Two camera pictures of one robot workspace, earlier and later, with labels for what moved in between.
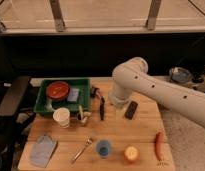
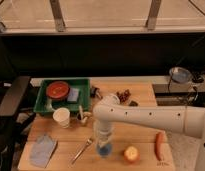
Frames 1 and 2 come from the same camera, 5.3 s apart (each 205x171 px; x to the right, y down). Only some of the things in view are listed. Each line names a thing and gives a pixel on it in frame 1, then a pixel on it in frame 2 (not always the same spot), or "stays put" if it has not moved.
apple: [132, 154] stays put
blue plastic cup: [103, 147] stays put
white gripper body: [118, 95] → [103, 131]
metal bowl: [179, 74] stays put
